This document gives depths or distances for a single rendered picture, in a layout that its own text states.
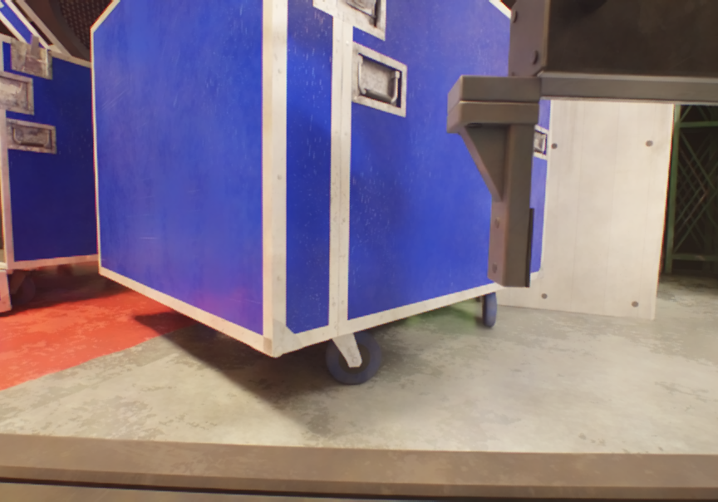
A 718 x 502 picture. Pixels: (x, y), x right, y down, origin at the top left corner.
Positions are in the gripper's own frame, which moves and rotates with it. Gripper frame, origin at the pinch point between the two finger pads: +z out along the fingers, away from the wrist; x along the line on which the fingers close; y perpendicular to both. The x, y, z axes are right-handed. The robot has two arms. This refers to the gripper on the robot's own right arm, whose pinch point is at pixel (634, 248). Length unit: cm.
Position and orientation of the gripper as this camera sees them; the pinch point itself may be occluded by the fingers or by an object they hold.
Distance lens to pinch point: 25.6
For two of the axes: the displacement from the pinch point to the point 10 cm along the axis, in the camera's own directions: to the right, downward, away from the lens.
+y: -0.2, 1.0, -9.9
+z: -0.2, 9.9, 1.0
